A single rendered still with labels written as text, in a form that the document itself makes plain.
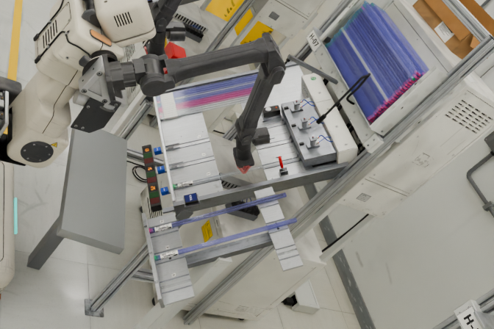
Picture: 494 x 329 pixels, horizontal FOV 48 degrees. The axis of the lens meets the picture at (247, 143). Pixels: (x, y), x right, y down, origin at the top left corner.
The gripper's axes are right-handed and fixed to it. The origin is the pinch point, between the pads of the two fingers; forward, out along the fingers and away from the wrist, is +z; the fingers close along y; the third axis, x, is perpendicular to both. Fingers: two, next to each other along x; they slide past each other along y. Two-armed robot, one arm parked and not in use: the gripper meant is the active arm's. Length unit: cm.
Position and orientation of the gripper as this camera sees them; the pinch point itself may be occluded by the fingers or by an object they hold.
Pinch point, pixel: (243, 170)
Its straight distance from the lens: 222.8
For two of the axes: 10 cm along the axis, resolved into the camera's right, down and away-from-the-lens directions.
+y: -2.4, -7.0, 6.7
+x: -9.7, 1.8, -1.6
